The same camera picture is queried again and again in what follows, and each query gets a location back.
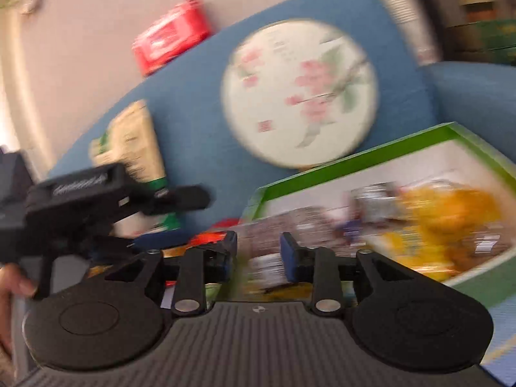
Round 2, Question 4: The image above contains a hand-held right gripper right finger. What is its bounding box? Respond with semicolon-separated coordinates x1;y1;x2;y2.
280;232;416;317

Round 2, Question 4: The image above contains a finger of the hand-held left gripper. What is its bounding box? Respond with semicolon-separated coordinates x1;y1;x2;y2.
129;184;211;216
93;230;192;267

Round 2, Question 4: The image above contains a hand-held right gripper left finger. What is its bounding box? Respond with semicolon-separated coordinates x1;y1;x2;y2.
104;231;238;317

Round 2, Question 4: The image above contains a dark label clear snack packet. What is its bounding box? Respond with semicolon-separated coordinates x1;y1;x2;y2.
246;205;351;263

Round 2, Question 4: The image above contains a green cardboard box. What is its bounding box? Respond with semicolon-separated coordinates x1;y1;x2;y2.
232;122;516;311

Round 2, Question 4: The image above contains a yellow snack packet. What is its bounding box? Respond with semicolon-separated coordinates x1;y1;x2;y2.
379;183;506;281

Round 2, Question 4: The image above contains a person's left hand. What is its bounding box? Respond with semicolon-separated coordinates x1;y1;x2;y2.
0;264;38;355

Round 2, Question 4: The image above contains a red snack packet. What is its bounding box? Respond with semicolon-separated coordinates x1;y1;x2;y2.
187;220;238;251

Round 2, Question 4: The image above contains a large beige snack bag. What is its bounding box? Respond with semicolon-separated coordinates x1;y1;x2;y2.
89;100;181;236

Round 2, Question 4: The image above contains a blue cushion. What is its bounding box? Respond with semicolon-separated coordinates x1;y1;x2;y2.
48;0;516;251

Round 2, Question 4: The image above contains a round floral tin lid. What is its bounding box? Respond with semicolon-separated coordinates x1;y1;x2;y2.
221;18;380;170

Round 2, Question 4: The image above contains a red wet wipes pack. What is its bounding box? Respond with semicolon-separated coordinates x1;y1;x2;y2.
132;0;213;77

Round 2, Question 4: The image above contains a light blue striped towel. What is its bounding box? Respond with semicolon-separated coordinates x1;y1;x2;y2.
480;290;516;387

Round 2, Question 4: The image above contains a dark green carton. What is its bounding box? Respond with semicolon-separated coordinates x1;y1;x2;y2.
445;18;516;65

